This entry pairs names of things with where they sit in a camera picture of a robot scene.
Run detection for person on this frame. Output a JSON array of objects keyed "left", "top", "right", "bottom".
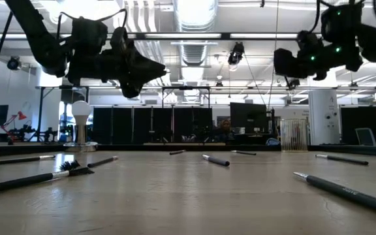
[{"left": 219, "top": 118, "right": 234, "bottom": 144}]

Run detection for black partition wall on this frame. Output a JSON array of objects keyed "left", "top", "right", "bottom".
[
  {"left": 340, "top": 106, "right": 376, "bottom": 146},
  {"left": 91, "top": 106, "right": 213, "bottom": 145}
]

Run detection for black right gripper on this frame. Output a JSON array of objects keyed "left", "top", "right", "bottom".
[{"left": 274, "top": 30, "right": 364, "bottom": 82}]

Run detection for red desk lamp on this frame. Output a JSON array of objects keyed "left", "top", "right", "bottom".
[{"left": 0, "top": 110, "right": 28, "bottom": 133}]

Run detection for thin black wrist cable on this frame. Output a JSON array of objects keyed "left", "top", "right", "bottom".
[
  {"left": 307, "top": 0, "right": 326, "bottom": 33},
  {"left": 56, "top": 8, "right": 129, "bottom": 42}
]

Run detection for black spoolie makeup brush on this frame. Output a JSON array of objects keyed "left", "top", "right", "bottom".
[{"left": 59, "top": 155, "right": 119, "bottom": 172}]

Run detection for black aluminium table frame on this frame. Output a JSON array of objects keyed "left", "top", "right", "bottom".
[{"left": 0, "top": 142, "right": 376, "bottom": 159}]

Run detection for gold wire brush holder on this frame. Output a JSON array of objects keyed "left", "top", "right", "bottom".
[{"left": 279, "top": 117, "right": 309, "bottom": 152}]

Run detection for black overhead camera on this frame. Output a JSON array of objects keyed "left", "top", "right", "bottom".
[{"left": 227, "top": 41, "right": 245, "bottom": 66}]

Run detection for white round column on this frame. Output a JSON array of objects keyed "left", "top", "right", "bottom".
[{"left": 307, "top": 89, "right": 341, "bottom": 146}]

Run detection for black metal frame stand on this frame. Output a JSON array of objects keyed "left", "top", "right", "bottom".
[
  {"left": 161, "top": 86, "right": 212, "bottom": 109},
  {"left": 35, "top": 85, "right": 91, "bottom": 143}
]

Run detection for black ceiling spotlight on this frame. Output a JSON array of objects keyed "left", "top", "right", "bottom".
[{"left": 6, "top": 55, "right": 22, "bottom": 71}]

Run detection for grey office chair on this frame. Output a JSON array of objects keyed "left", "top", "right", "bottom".
[{"left": 354, "top": 127, "right": 376, "bottom": 147}]

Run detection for silver ceiling air duct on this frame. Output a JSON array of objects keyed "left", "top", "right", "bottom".
[{"left": 172, "top": 0, "right": 221, "bottom": 66}]

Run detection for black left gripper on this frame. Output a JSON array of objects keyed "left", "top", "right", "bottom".
[{"left": 67, "top": 27, "right": 168, "bottom": 99}]

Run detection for black makeup brush dark bristles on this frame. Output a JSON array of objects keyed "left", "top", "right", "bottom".
[{"left": 0, "top": 166, "right": 95, "bottom": 197}]

